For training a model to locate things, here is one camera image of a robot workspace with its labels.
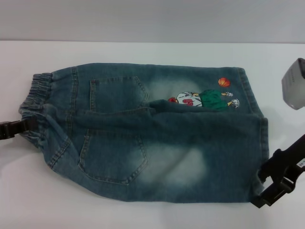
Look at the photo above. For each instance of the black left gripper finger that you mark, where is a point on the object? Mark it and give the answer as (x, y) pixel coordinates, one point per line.
(14, 127)

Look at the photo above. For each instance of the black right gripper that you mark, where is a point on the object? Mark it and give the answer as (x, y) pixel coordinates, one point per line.
(288, 159)

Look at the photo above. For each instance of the blue denim shorts with cartoon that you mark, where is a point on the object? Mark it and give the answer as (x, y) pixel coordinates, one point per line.
(166, 138)

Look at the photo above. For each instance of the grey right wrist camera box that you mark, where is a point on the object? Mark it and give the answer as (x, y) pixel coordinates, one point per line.
(294, 88)

